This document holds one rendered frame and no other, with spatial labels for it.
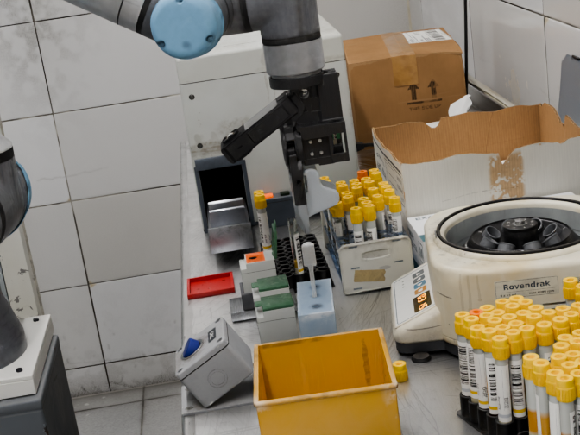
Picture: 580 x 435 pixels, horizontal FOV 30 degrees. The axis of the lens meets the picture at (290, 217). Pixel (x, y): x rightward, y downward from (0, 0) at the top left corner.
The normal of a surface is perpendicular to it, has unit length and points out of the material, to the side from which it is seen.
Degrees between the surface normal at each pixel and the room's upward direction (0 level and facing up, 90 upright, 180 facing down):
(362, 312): 0
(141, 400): 0
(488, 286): 90
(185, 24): 90
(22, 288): 90
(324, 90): 90
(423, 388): 0
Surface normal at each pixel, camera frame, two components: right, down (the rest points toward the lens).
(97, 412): -0.14, -0.94
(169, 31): -0.07, 0.31
